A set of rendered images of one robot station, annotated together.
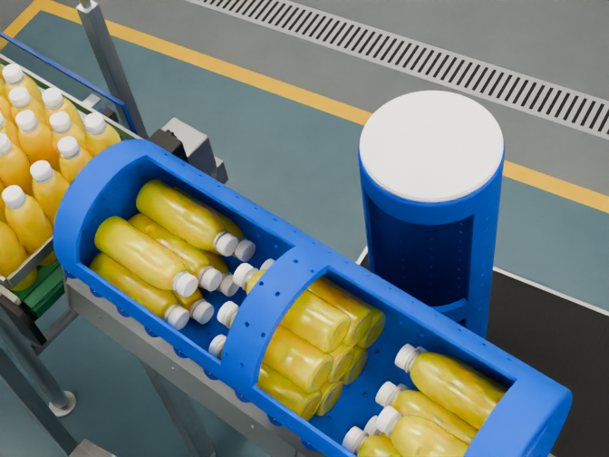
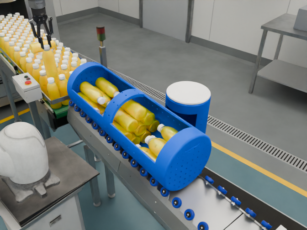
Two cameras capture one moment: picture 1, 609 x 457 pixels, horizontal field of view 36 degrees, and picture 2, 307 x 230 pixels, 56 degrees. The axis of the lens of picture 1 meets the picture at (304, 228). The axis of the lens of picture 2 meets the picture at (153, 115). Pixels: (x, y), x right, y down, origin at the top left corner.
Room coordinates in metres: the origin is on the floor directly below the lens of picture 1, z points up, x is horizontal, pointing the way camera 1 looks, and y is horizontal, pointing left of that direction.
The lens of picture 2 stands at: (-0.42, -0.14, 1.97)
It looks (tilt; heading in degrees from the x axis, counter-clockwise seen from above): 35 degrees down; 3
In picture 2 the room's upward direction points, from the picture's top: 1 degrees clockwise
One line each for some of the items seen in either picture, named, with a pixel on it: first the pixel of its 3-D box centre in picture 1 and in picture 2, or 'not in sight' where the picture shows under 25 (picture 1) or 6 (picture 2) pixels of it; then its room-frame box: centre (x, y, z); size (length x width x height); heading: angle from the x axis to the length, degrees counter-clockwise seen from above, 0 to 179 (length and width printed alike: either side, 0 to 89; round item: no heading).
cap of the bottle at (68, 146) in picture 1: (68, 146); not in sight; (1.26, 0.42, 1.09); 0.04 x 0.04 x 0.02
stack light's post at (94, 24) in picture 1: (148, 161); (108, 106); (1.66, 0.38, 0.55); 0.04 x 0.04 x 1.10; 43
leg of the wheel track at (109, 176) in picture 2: not in sight; (108, 169); (1.14, 0.29, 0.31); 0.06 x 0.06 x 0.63; 43
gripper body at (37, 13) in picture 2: not in sight; (39, 15); (1.19, 0.60, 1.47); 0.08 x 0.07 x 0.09; 133
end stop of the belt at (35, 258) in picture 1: (82, 213); (80, 92); (1.20, 0.44, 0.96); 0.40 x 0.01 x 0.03; 133
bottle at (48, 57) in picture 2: not in sight; (49, 62); (1.19, 0.60, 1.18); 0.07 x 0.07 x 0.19
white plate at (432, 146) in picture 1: (430, 144); (188, 92); (1.15, -0.27, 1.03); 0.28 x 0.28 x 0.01
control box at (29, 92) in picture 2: not in sight; (27, 86); (1.09, 0.74, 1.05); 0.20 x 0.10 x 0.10; 43
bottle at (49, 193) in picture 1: (58, 201); not in sight; (1.21, 0.48, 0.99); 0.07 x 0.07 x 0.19
